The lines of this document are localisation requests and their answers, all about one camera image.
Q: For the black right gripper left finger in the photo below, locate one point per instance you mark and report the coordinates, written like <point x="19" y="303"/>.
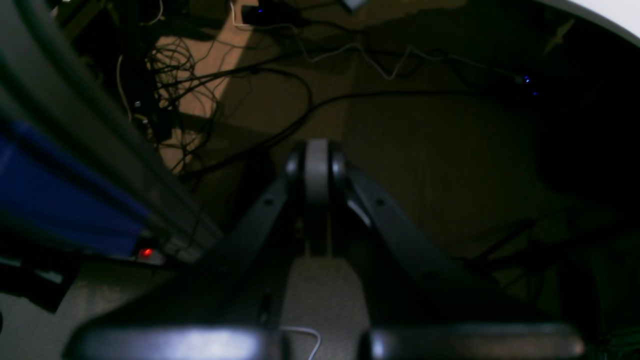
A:
<point x="225" y="307"/>

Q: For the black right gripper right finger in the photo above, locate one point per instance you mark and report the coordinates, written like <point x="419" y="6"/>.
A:
<point x="422" y="304"/>

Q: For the black power strip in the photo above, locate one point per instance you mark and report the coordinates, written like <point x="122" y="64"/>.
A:
<point x="157" y="252"/>

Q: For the blue plastic bin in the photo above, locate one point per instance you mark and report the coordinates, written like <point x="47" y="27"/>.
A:
<point x="49" y="195"/>

